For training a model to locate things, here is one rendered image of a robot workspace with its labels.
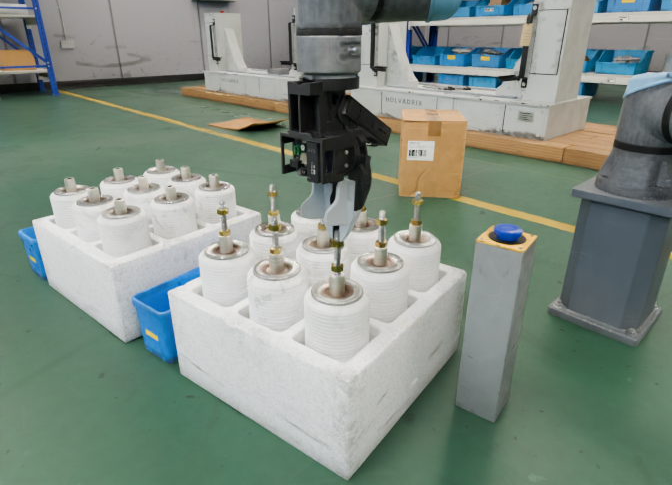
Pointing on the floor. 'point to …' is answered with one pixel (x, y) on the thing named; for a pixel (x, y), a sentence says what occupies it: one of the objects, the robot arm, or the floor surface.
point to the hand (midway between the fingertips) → (341, 228)
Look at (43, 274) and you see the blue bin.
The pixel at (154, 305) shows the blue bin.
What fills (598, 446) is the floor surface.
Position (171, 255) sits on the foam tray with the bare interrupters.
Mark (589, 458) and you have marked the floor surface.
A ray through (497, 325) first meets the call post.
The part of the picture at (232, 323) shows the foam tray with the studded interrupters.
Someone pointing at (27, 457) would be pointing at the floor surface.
